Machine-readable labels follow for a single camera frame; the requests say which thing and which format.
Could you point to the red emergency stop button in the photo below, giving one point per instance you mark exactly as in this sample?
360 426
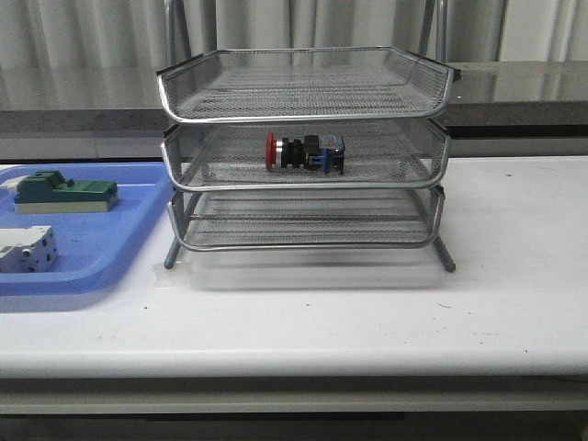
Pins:
324 153

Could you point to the silver mesh tray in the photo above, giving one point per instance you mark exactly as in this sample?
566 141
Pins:
295 219
247 86
379 153

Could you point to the blue plastic tray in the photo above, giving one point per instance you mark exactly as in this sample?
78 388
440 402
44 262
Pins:
95 248

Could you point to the white circuit breaker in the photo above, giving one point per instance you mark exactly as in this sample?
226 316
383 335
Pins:
28 250

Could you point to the grey stone counter ledge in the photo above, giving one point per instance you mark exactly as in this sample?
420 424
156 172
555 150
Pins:
491 100

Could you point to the grey metal rack frame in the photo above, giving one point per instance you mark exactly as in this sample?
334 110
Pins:
432 45

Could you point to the green electrical switch block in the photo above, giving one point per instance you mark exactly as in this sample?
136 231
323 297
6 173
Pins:
48 191

